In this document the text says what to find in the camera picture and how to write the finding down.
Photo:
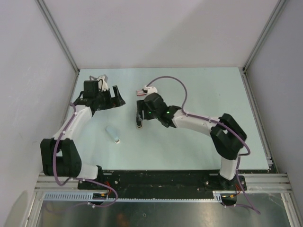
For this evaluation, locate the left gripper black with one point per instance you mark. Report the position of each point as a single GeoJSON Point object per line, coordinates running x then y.
{"type": "Point", "coordinates": [113, 102]}

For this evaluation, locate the light blue stapler cover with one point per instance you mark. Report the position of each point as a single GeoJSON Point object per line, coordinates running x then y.
{"type": "Point", "coordinates": [113, 134]}

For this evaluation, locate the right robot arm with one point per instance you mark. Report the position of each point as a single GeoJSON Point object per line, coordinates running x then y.
{"type": "Point", "coordinates": [227, 136]}

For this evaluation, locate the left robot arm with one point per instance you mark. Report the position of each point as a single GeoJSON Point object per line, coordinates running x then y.
{"type": "Point", "coordinates": [60, 156]}

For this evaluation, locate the red staple box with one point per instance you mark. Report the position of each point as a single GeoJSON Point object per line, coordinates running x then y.
{"type": "Point", "coordinates": [141, 92]}

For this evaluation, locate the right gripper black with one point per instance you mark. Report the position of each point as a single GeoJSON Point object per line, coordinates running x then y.
{"type": "Point", "coordinates": [141, 106]}

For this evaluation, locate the beige black stapler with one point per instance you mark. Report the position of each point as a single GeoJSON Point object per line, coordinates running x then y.
{"type": "Point", "coordinates": [139, 119]}

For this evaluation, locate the aluminium rail frame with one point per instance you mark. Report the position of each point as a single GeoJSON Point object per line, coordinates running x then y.
{"type": "Point", "coordinates": [256, 183]}

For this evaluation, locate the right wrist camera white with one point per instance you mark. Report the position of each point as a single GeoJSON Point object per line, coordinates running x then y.
{"type": "Point", "coordinates": [149, 90]}

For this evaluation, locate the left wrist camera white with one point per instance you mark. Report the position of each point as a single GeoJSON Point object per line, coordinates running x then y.
{"type": "Point", "coordinates": [102, 82]}

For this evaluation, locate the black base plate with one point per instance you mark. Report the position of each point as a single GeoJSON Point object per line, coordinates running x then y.
{"type": "Point", "coordinates": [168, 184]}

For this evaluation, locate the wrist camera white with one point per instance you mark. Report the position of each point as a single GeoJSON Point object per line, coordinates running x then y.
{"type": "Point", "coordinates": [149, 90]}
{"type": "Point", "coordinates": [102, 82]}

